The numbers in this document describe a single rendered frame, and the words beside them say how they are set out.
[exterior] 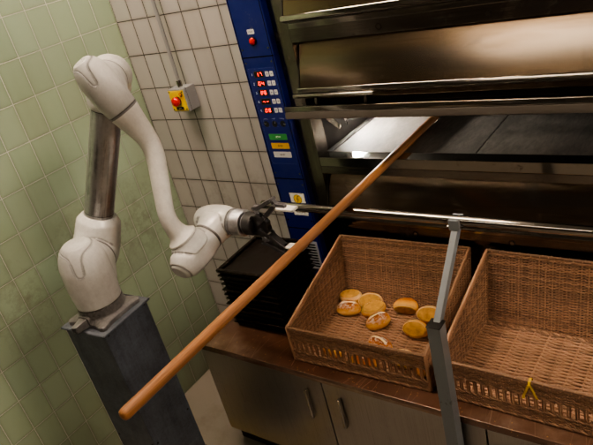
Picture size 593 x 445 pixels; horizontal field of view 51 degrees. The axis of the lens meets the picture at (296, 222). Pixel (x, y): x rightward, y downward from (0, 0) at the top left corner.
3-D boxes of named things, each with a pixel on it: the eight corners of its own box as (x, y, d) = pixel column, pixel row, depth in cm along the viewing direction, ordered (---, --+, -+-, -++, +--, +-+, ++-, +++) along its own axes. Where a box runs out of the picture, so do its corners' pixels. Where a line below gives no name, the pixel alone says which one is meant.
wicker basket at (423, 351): (351, 288, 265) (338, 232, 253) (481, 307, 233) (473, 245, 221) (291, 360, 231) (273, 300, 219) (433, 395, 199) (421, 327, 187)
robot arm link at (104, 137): (67, 278, 214) (78, 250, 234) (115, 282, 218) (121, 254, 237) (78, 55, 185) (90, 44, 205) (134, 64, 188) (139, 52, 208)
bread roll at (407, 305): (419, 316, 236) (422, 304, 239) (415, 306, 231) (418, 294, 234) (394, 314, 241) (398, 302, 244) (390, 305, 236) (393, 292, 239)
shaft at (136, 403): (128, 424, 131) (123, 414, 130) (119, 420, 133) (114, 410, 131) (439, 119, 247) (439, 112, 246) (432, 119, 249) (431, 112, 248)
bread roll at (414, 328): (425, 340, 219) (431, 340, 223) (427, 321, 219) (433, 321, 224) (400, 335, 224) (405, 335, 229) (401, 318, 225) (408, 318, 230)
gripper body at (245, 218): (250, 206, 200) (273, 207, 195) (257, 229, 204) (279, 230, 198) (236, 217, 195) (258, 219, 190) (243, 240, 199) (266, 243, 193)
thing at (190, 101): (184, 106, 270) (177, 84, 266) (201, 105, 264) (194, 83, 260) (173, 112, 265) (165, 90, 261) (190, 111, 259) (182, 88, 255)
